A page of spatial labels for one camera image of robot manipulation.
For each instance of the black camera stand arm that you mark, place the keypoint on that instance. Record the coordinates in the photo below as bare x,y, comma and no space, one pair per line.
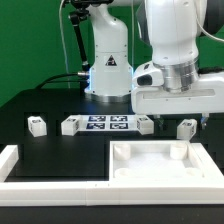
81,13

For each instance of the white square tabletop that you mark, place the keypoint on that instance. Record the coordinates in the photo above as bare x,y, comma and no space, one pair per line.
153,160

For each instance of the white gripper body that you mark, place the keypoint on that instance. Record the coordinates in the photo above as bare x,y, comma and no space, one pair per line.
148,97

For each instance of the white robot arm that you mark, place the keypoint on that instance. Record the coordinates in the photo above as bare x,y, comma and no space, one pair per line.
171,82

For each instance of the white U-shaped obstacle fence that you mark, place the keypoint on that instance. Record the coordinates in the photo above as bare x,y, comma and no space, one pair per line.
206,190

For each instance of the AprilTag marker sheet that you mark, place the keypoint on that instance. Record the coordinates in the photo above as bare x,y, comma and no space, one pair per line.
108,123

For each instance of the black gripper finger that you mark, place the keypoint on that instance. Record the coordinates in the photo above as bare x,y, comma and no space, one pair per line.
204,119
160,122

